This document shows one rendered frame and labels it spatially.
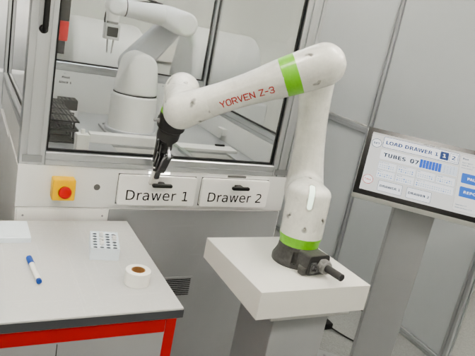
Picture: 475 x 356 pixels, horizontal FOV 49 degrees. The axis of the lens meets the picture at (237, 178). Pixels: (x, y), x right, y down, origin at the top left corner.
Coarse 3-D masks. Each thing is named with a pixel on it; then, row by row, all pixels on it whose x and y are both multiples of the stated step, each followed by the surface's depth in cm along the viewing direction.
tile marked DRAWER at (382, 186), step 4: (380, 180) 206; (380, 184) 205; (384, 184) 205; (388, 184) 205; (392, 184) 205; (396, 184) 205; (380, 188) 205; (384, 188) 205; (388, 188) 204; (392, 188) 204; (396, 188) 204; (400, 188) 204; (388, 192) 204; (392, 192) 204; (396, 192) 203; (400, 192) 203
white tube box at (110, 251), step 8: (96, 232) 163; (104, 232) 164; (112, 232) 165; (96, 240) 158; (96, 248) 152; (104, 248) 154; (112, 248) 155; (96, 256) 153; (104, 256) 154; (112, 256) 154
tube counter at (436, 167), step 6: (414, 162) 208; (420, 162) 208; (426, 162) 208; (432, 162) 208; (438, 162) 208; (426, 168) 207; (432, 168) 207; (438, 168) 206; (444, 168) 206; (450, 168) 206; (456, 168) 206; (450, 174) 205; (456, 174) 205
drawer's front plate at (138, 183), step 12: (120, 180) 180; (132, 180) 182; (144, 180) 184; (168, 180) 188; (180, 180) 190; (192, 180) 192; (120, 192) 181; (132, 192) 183; (144, 192) 185; (156, 192) 187; (168, 192) 190; (180, 192) 192; (192, 192) 194; (120, 204) 183; (132, 204) 185; (144, 204) 187; (156, 204) 189; (168, 204) 191; (180, 204) 193; (192, 204) 196
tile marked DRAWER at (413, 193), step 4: (408, 188) 204; (412, 188) 204; (408, 192) 203; (412, 192) 203; (416, 192) 203; (420, 192) 203; (424, 192) 202; (428, 192) 202; (408, 196) 202; (412, 196) 202; (416, 196) 202; (420, 196) 202; (424, 196) 202; (428, 196) 202; (416, 200) 201; (420, 200) 201; (424, 200) 201; (428, 200) 201
